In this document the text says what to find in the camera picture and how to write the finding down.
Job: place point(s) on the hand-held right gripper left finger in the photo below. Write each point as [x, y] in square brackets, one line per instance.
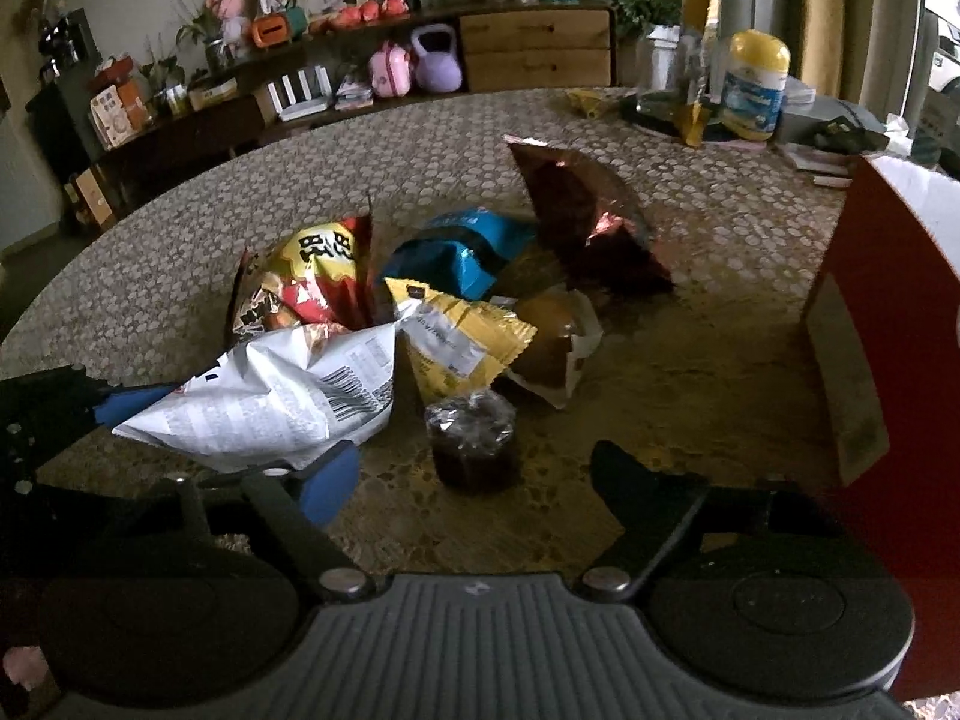
[330, 481]

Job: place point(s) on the brown bun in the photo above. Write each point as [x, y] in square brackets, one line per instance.
[547, 337]

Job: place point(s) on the small yellow packet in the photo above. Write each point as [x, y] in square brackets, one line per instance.
[592, 101]

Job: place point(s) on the grey tissue box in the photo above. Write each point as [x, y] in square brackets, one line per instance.
[814, 109]

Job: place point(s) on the blue snack bag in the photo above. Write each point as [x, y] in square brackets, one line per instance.
[465, 247]

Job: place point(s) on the stack of papers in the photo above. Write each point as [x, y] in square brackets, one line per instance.
[814, 161]

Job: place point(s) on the white router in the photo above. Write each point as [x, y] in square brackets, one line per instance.
[300, 94]

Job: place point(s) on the orange toy figures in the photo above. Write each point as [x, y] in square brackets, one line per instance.
[360, 15]

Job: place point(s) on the yellow curtain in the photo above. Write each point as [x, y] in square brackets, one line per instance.
[855, 7]

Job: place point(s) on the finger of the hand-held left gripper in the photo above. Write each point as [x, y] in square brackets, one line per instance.
[131, 405]

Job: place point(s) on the tall yellow foil bag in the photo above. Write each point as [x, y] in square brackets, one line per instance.
[694, 52]

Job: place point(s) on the pink toy case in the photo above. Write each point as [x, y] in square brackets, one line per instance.
[390, 71]

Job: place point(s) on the purple kettlebell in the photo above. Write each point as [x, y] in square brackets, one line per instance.
[436, 64]

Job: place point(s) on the dark green object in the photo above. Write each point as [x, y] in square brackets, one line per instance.
[847, 136]

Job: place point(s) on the small stack of books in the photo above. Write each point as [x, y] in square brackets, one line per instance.
[354, 96]

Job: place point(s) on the yellow lid canister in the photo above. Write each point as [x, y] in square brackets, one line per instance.
[754, 90]

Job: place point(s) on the white plant pot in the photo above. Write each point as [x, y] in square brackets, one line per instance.
[664, 56]

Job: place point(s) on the dark red foil snack bag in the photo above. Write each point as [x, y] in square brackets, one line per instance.
[585, 217]

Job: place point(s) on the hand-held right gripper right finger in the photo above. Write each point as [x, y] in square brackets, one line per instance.
[637, 491]

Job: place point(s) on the red cardboard box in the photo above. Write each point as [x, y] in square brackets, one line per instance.
[900, 360]

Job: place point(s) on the small dark cake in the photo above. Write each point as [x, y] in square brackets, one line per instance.
[472, 442]

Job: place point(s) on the wooden tv cabinet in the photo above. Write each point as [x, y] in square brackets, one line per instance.
[536, 49]

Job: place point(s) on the orange printed carton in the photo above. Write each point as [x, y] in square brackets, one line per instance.
[120, 112]

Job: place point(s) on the dark round tray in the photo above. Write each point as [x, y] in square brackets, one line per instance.
[652, 124]

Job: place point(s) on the orange piggy bank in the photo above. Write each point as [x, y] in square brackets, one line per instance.
[270, 28]

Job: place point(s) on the white snack bag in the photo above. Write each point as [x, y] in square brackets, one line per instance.
[262, 397]

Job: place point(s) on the red and yellow snack bag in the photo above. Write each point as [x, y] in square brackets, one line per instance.
[322, 270]

